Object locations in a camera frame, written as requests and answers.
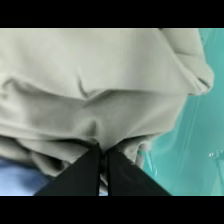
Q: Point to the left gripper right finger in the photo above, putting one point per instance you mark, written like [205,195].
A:
[133,181]

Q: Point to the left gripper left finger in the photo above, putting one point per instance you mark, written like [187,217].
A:
[78,178]

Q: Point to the grey T-shirt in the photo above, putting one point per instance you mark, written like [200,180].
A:
[100,86]

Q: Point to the blue garment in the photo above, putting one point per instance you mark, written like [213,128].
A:
[18,178]

